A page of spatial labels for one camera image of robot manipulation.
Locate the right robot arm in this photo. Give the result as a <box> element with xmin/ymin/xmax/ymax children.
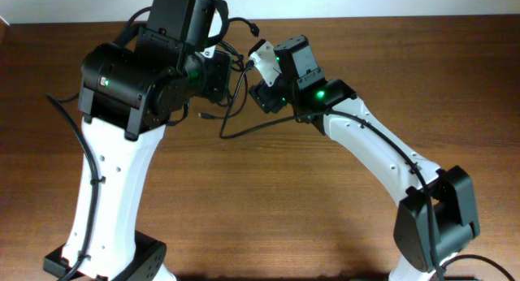
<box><xmin>248</xmin><ymin>35</ymin><xmax>480</xmax><ymax>280</ymax></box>

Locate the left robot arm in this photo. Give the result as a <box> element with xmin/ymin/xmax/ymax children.
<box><xmin>43</xmin><ymin>0</ymin><xmax>232</xmax><ymax>280</ymax></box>

